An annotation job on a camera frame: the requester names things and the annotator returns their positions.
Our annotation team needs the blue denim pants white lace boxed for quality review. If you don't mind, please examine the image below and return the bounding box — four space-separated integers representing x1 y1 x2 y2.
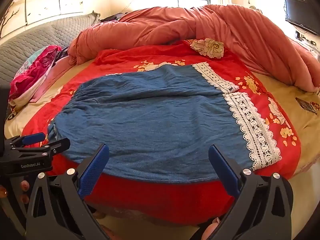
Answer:
47 62 289 183

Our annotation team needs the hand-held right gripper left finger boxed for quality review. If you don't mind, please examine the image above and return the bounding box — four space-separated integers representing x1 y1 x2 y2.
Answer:
25 144 110 240

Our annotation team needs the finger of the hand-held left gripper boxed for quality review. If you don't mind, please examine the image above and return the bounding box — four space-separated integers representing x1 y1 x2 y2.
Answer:
42 137 71 159
10 133 47 147

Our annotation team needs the dark cloth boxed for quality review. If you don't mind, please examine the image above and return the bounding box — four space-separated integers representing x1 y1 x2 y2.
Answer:
100 12 126 23

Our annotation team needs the grey quilted headboard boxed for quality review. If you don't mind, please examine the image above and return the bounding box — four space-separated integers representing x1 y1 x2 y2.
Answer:
0 11 101 88

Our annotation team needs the pink floral pillow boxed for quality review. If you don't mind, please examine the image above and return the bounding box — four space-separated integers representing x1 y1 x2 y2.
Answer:
9 45 68 110

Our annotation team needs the black wall television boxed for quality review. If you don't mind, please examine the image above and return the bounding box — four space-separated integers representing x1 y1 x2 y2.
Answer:
283 0 320 36

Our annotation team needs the person's left hand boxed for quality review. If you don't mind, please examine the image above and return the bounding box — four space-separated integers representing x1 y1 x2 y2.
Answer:
0 179 32 205

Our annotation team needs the blossom print wall panel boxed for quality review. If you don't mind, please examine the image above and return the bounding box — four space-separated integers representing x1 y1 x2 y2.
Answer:
0 0 84 38

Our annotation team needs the red floral blanket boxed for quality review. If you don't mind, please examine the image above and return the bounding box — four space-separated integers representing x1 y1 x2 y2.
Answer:
21 38 302 227

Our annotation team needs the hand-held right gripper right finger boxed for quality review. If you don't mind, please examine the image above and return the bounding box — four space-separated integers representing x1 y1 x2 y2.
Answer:
208 144 294 240

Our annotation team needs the coral pink quilt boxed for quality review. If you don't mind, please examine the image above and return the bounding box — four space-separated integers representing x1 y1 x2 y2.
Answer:
67 4 320 93

